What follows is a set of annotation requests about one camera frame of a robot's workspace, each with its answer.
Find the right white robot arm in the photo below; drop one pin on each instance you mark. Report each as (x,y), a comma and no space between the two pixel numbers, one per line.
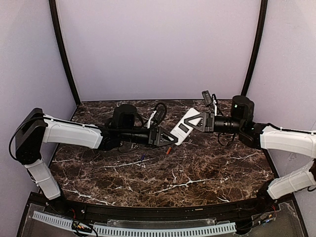
(263,136)

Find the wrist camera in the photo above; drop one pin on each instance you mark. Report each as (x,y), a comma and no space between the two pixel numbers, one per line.
(157,116)
(210,102)

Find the left black frame post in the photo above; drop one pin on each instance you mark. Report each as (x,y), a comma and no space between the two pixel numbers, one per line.
(62,51)

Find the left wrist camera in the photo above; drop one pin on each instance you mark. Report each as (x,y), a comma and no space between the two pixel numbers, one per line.
(157,116)

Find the right black frame post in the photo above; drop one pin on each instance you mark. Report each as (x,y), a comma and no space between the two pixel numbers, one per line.
(256,46)

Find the white remote control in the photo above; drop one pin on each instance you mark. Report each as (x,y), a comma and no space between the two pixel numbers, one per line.
(182,131)

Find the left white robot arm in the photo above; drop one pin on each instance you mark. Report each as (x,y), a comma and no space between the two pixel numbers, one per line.
(126,125)

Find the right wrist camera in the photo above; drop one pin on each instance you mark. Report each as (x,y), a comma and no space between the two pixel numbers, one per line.
(210,102)

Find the black front rail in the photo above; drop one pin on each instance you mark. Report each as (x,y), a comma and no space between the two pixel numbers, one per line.
(239,210)

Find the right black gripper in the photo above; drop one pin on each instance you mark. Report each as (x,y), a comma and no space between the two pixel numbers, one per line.
(210,122)

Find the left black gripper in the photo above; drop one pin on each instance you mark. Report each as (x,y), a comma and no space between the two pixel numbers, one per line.
(153,136)

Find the black frame post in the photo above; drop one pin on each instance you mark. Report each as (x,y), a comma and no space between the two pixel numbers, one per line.
(62,51)
(256,46)

